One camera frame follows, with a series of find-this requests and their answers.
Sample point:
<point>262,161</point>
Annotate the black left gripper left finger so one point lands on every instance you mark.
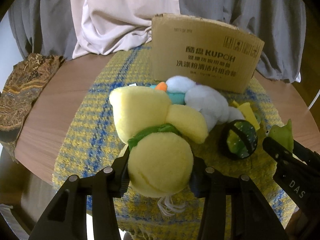
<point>65,215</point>

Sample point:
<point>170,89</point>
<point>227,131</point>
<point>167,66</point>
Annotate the white plush bunny toy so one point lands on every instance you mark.
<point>206,100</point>

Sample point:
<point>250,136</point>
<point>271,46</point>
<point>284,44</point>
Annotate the brown patterned cushion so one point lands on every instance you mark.
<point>22,88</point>

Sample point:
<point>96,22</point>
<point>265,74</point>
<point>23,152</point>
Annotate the yellow blue woven mat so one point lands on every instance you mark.
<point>92,143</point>

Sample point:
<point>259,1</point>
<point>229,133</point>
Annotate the green dotted fabric ball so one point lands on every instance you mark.
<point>238,140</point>

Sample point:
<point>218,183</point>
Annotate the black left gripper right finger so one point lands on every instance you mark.
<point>252,217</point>

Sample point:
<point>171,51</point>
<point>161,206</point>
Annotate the yellow plastic cup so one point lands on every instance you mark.
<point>248,113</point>

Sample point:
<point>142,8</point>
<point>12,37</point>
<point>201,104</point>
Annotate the green plush toy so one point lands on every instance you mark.
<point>282,135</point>

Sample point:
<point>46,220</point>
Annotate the cardboard box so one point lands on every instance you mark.
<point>209,52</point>

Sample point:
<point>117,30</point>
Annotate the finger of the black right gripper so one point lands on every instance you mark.
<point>279,153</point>

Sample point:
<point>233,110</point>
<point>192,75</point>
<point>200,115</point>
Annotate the yellow plush duck toy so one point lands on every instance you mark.
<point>156,132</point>

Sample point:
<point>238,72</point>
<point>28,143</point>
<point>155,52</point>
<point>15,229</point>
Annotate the grey and white bedsheet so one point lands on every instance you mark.
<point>75,28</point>

